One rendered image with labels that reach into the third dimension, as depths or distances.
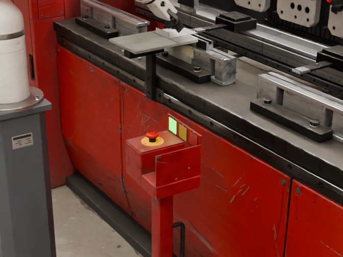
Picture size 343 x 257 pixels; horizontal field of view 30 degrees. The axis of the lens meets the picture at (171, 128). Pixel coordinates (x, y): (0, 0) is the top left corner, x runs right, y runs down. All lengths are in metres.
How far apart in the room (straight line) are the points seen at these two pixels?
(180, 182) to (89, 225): 1.15
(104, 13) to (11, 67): 1.20
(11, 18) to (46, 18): 1.37
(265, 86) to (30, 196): 0.79
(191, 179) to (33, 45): 1.34
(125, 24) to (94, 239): 0.97
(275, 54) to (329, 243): 0.82
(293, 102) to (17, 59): 0.82
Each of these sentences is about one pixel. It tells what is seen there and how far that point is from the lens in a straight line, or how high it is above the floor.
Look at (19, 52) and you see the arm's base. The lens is 1.71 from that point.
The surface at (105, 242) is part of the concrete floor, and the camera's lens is 2.92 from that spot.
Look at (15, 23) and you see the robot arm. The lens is 1.69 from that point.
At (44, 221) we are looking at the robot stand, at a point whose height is 0.64.
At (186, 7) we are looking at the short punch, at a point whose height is 1.09.
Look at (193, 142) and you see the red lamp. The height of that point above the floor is 0.80.
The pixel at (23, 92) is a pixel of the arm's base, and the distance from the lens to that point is 1.75.
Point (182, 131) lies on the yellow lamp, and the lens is 2.00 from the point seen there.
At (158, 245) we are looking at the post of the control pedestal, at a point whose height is 0.44.
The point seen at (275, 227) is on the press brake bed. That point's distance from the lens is 1.99.
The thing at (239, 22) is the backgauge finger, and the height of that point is 1.02.
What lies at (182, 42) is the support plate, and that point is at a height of 1.00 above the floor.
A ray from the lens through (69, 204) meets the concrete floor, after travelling 3.22.
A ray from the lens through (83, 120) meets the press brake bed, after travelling 2.97.
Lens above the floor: 1.66
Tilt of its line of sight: 25 degrees down
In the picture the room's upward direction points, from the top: 1 degrees clockwise
